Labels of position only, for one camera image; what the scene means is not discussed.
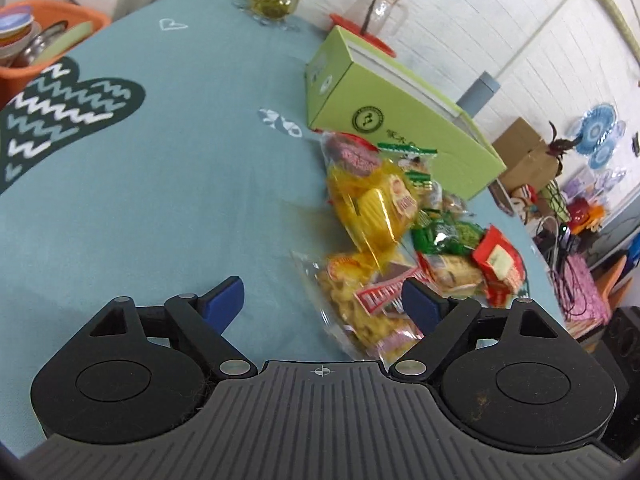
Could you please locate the light green plate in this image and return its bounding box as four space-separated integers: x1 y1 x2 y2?
30 21 96 66

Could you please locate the colourful stuffed toy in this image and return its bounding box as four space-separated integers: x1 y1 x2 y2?
510 185 541 221

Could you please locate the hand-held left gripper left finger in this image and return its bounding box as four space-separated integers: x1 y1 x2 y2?
87 276 258 379

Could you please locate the grey cylindrical bottle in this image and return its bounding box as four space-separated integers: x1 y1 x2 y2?
459 72 501 118

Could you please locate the red plastic bowl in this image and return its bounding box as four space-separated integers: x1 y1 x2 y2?
329 12 398 58

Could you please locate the clear yellow snack packet red label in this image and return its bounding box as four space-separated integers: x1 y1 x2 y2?
292 250 431 361

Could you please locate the orange plastic basin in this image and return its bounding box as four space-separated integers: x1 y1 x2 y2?
0 2 111 111

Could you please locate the green woven bag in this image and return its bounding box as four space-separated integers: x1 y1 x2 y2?
542 180 571 221

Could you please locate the brown cardboard box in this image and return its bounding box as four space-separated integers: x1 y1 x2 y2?
492 117 563 193

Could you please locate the dark stirring stick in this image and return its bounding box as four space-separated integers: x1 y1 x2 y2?
361 0 388 36

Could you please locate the green pea snack packet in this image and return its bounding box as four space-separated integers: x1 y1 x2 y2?
410 210 486 256

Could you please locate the pink patterned cloth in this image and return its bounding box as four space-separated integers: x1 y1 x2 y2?
552 255 613 326

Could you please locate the metal bowl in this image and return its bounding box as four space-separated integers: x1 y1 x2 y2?
10 20 68 68

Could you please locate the teal printed tablecloth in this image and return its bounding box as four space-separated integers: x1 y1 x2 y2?
0 0 568 461

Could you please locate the brown snack packet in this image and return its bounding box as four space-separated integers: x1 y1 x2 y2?
430 185 468 216

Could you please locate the yellow chip snack packet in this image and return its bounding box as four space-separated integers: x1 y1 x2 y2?
325 160 421 261

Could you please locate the pink red snack packet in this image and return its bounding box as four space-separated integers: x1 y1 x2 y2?
320 132 383 181

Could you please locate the small blue patterned decorative plate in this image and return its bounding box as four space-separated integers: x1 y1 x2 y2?
587 142 621 171

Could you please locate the stack of blue white bowls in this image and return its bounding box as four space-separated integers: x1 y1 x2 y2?
0 10 36 61

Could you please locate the light green cardboard box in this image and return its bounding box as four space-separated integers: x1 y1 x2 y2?
304 25 508 200

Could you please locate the green white cookie packet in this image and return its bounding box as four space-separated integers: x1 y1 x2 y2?
377 141 438 193

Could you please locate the clear scalloped glass coaster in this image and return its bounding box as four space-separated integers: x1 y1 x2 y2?
234 0 303 31

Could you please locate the red orange toy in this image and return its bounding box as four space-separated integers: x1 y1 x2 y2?
570 197 606 233

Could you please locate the glass pitcher with straw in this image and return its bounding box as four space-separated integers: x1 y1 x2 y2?
345 0 408 38

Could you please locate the clear cracker snack packet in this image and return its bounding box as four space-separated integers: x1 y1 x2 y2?
417 252 488 301

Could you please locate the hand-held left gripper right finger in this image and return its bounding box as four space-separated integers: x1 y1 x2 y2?
390 278 561 381

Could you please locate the dark red artificial flower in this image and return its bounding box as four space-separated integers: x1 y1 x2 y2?
547 121 583 161

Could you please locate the large blue patterned decorative plate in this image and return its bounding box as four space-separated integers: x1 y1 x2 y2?
572 102 617 153

